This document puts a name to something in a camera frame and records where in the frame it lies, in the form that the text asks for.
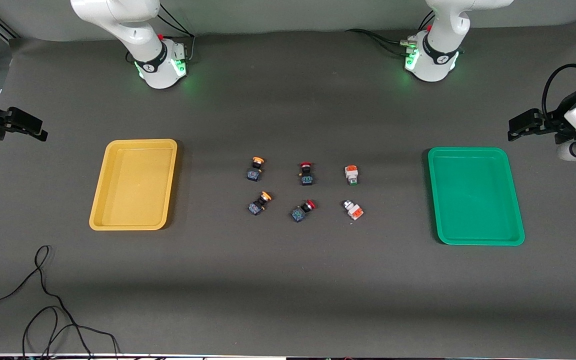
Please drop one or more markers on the red push button switch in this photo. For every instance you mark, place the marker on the red push button switch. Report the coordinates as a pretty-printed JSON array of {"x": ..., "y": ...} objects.
[
  {"x": 307, "y": 178},
  {"x": 298, "y": 215}
]

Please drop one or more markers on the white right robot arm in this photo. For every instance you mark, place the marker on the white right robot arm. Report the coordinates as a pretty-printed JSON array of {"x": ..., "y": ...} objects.
[{"x": 138, "y": 30}]

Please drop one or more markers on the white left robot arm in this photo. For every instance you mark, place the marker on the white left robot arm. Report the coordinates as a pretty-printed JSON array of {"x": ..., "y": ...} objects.
[{"x": 443, "y": 45}]

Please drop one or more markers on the green plastic tray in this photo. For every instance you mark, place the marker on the green plastic tray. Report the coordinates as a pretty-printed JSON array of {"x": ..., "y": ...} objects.
[{"x": 475, "y": 200}]

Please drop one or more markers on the yellow push button switch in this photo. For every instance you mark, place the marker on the yellow push button switch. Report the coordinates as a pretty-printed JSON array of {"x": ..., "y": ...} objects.
[
  {"x": 256, "y": 206},
  {"x": 253, "y": 174}
]

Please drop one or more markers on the yellow plastic tray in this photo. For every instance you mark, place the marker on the yellow plastic tray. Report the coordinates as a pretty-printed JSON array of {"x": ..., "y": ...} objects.
[{"x": 133, "y": 190}]

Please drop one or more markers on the white orange switch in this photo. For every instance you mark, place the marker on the white orange switch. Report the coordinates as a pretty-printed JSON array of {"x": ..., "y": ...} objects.
[
  {"x": 351, "y": 173},
  {"x": 354, "y": 212}
]

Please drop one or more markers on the dark grey table mat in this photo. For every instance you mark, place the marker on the dark grey table mat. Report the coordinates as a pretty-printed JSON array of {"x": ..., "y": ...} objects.
[{"x": 288, "y": 300}]

